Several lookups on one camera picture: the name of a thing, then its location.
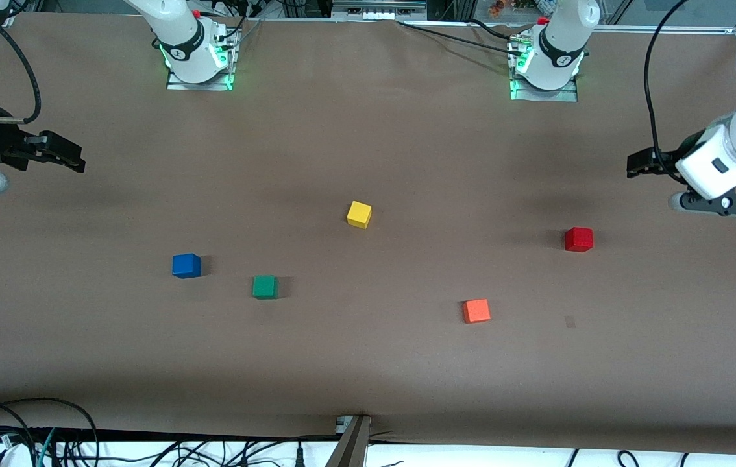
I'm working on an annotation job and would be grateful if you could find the orange wooden block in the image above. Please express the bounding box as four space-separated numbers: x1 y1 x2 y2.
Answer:
462 298 491 324

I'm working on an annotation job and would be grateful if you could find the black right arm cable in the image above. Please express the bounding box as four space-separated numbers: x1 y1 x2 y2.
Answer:
0 0 42 124

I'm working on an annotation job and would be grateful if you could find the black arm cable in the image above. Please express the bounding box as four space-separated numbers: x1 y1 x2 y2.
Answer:
0 0 42 124
643 0 692 184

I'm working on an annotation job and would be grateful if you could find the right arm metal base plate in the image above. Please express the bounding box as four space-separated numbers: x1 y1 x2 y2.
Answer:
166 29 239 91

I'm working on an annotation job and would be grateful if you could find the teal cable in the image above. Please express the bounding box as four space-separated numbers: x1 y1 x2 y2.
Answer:
36 428 57 467

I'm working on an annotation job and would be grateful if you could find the metal table edge bracket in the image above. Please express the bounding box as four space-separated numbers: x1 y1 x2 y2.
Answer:
326 415 373 467

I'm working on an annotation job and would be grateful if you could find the black looping cable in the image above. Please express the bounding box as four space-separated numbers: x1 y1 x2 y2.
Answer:
0 398 99 467

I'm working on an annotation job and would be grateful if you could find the aluminium frame rail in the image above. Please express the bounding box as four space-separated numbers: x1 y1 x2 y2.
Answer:
602 25 736 34

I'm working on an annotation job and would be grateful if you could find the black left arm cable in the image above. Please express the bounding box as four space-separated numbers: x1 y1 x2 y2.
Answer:
643 0 692 184

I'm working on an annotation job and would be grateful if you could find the yellow wooden block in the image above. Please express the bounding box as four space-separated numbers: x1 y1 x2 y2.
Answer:
347 200 373 230

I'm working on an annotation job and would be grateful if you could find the grey power strip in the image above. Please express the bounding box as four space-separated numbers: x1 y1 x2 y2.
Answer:
332 0 427 20

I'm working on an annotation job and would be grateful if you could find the black base cable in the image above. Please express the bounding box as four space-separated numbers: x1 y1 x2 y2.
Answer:
397 19 524 56

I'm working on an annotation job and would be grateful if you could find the blue wooden block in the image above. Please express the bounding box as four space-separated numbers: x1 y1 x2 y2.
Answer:
172 253 202 280

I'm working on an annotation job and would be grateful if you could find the red wooden block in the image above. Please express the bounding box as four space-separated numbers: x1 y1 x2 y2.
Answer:
565 227 594 253

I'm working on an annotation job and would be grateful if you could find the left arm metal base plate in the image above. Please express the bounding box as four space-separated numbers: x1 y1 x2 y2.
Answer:
508 36 580 103

